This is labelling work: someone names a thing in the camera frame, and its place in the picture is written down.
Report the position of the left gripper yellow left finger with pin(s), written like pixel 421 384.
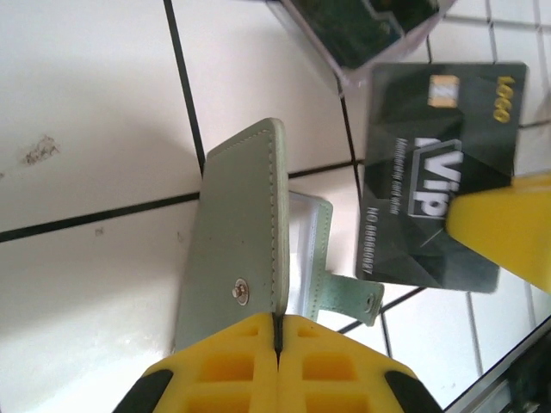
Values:
pixel 224 374

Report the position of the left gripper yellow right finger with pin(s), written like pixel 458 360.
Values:
pixel 336 374

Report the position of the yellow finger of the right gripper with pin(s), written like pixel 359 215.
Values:
pixel 508 228

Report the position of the black VIP card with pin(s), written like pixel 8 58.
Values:
pixel 430 180

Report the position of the green leather card holder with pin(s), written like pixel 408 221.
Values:
pixel 237 223

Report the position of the clear acrylic card box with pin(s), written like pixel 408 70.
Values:
pixel 366 64

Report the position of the aluminium rail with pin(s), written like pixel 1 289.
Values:
pixel 516 387

